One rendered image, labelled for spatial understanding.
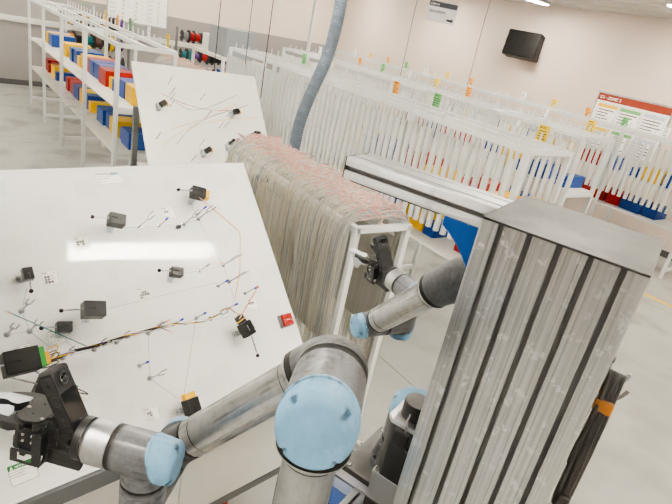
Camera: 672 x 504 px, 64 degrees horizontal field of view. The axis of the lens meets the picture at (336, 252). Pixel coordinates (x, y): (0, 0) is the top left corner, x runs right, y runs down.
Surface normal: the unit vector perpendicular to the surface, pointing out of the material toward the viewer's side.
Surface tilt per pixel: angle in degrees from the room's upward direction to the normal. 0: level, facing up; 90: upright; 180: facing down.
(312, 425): 82
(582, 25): 90
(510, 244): 90
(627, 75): 90
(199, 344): 47
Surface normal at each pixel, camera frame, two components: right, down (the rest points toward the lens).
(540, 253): -0.56, 0.22
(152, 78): 0.55, -0.26
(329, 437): -0.12, 0.23
